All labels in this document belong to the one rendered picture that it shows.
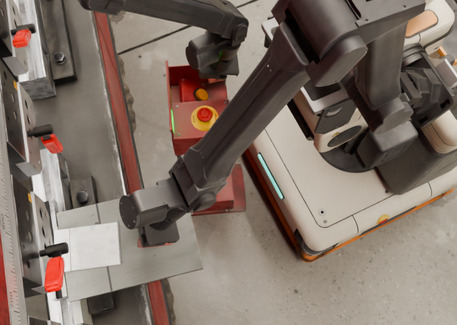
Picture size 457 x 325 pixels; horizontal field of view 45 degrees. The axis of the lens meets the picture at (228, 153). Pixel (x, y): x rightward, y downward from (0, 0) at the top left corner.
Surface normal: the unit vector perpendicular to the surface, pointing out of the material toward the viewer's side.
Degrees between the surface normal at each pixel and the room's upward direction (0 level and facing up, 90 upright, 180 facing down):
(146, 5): 82
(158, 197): 25
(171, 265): 0
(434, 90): 48
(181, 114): 0
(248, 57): 0
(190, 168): 64
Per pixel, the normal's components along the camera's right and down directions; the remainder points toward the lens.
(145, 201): 0.40, -0.49
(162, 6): 0.58, 0.66
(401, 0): 0.11, -0.39
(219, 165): 0.43, 0.81
